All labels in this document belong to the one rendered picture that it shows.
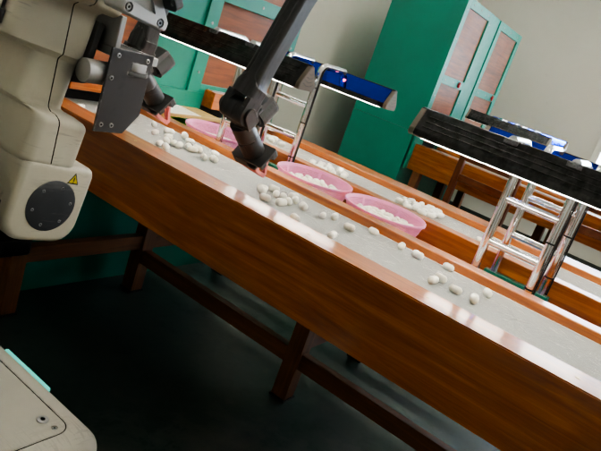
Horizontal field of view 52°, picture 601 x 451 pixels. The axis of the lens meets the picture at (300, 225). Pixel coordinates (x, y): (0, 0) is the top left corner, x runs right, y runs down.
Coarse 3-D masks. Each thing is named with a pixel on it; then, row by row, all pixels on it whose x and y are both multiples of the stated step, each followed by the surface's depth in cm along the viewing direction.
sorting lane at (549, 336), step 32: (128, 128) 196; (160, 128) 212; (192, 160) 184; (224, 160) 198; (256, 192) 173; (288, 192) 185; (320, 224) 164; (352, 224) 175; (384, 256) 155; (480, 288) 157; (512, 320) 141; (544, 320) 149; (576, 352) 135
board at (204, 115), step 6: (186, 108) 245; (192, 108) 250; (198, 108) 255; (162, 114) 221; (174, 114) 226; (180, 114) 229; (198, 114) 242; (204, 114) 247; (204, 120) 240; (210, 120) 243; (216, 120) 246
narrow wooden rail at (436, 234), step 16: (208, 128) 249; (272, 160) 233; (304, 160) 230; (336, 176) 221; (352, 192) 215; (368, 192) 213; (432, 224) 200; (432, 240) 200; (448, 240) 197; (464, 240) 195; (464, 256) 195; (512, 272) 187; (528, 272) 185; (560, 288) 180; (576, 288) 180; (560, 304) 180; (576, 304) 178; (592, 304) 176; (592, 320) 176
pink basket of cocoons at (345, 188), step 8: (280, 168) 201; (288, 168) 215; (296, 168) 217; (312, 168) 219; (296, 176) 196; (312, 176) 219; (320, 176) 219; (328, 176) 219; (312, 184) 194; (328, 184) 218; (336, 184) 217; (344, 184) 214; (328, 192) 197; (336, 192) 198; (344, 192) 200
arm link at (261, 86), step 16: (288, 0) 138; (304, 0) 137; (288, 16) 137; (304, 16) 139; (272, 32) 138; (288, 32) 138; (272, 48) 138; (288, 48) 141; (256, 64) 138; (272, 64) 139; (240, 80) 140; (256, 80) 138; (224, 96) 140; (240, 96) 141; (256, 96) 139; (224, 112) 141; (240, 112) 138
